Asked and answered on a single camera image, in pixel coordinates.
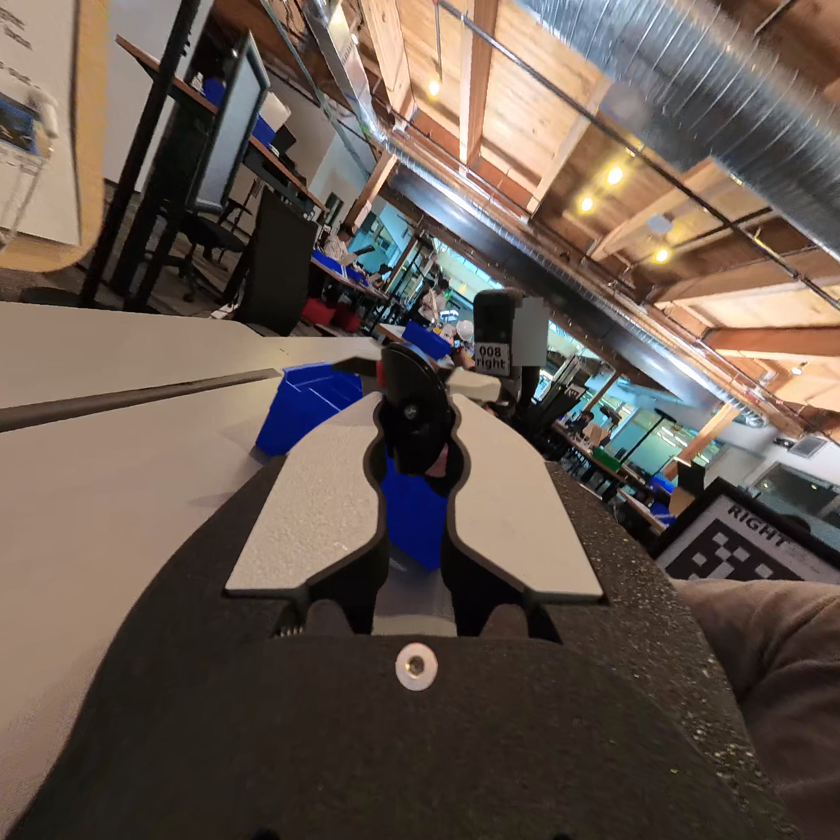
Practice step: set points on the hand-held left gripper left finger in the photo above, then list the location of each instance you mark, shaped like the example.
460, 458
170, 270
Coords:
308, 499

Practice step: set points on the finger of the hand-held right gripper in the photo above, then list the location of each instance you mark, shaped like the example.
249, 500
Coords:
476, 386
358, 366

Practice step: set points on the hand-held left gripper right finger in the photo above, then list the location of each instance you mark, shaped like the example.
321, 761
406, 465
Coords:
518, 518

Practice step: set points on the blue plastic bin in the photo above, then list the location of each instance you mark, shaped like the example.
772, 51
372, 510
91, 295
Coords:
308, 407

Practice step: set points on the black remote control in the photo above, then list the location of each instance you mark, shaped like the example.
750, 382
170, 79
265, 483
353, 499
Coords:
410, 426

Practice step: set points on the red bag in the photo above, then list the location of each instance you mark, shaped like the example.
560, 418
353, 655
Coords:
318, 312
348, 319

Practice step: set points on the small blue storage bin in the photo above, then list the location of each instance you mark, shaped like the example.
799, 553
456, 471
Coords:
426, 338

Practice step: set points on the row of blue bins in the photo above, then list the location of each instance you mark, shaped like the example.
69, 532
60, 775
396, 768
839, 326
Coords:
338, 266

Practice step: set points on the white ceiling sensor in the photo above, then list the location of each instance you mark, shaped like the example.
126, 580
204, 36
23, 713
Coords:
658, 224

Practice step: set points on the black wheeled office chair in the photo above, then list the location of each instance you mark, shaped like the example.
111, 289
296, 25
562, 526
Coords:
210, 239

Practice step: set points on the framed marker sign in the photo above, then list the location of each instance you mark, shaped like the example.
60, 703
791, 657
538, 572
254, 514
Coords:
741, 544

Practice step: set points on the black framed monitor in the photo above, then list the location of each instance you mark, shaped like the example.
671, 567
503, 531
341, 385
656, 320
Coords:
229, 124

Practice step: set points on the wooden instruction poster board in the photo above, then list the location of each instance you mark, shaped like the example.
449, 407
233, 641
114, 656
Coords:
39, 164

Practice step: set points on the grey wall vent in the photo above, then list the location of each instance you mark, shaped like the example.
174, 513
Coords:
807, 446

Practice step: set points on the rectangular metal duct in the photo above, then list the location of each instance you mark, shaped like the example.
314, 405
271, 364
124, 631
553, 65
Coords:
334, 52

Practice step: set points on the large silver ventilation duct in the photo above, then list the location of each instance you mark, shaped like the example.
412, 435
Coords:
722, 98

